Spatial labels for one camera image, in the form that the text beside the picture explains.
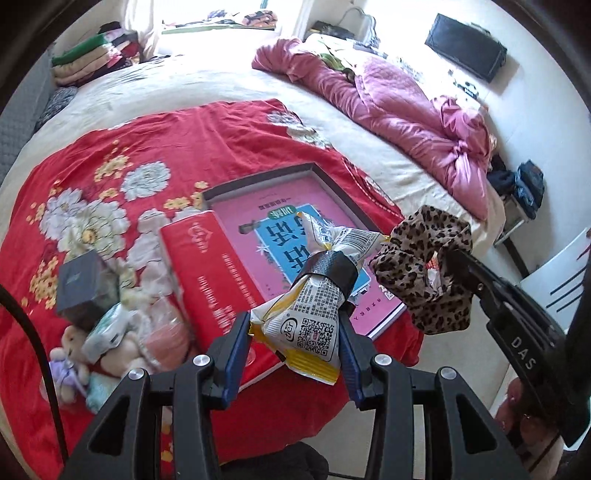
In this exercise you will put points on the blue clothes pile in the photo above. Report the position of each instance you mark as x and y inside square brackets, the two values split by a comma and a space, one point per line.
[525, 184]

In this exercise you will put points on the plush bear purple dress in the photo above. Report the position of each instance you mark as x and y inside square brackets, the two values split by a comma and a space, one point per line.
[69, 366]

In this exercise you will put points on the white chair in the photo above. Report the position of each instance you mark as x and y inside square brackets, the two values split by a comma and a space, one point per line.
[557, 286]

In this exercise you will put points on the pink quilted comforter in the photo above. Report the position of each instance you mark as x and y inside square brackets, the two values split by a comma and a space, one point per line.
[450, 143]

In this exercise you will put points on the leopard print scrunchie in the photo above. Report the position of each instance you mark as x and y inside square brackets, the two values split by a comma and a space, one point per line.
[414, 265]

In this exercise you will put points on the stack of folded clothes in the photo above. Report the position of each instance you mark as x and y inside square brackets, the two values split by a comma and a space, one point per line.
[112, 48]

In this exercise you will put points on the dark blue square box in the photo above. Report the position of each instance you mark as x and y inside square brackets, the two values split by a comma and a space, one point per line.
[87, 288]

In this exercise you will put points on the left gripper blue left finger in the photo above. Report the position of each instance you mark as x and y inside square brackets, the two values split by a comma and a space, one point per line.
[231, 359]

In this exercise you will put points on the black wall television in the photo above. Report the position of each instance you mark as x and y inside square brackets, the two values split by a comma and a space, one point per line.
[470, 48]

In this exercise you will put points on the dark patterned pillow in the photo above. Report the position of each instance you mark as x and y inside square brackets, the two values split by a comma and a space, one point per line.
[57, 101]

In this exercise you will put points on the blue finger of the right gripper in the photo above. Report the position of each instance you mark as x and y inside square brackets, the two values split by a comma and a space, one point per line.
[480, 281]

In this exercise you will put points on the plush bear pink dress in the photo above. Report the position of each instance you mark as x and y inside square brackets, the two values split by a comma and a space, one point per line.
[127, 356]

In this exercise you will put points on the person's hand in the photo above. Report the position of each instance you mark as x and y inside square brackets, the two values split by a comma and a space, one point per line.
[520, 419]

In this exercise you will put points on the grey quilted headboard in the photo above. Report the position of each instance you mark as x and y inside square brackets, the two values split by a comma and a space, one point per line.
[24, 108]

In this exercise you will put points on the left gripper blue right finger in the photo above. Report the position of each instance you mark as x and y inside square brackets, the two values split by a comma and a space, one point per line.
[356, 353]

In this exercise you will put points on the green ball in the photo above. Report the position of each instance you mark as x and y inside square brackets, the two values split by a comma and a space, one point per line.
[98, 390]

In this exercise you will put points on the pink cloth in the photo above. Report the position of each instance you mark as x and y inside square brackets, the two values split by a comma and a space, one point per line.
[167, 343]

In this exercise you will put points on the green white tissue pack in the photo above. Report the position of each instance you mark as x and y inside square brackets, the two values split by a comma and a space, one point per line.
[107, 333]

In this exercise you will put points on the yellow white snack packet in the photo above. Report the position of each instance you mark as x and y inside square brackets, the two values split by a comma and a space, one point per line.
[302, 325]

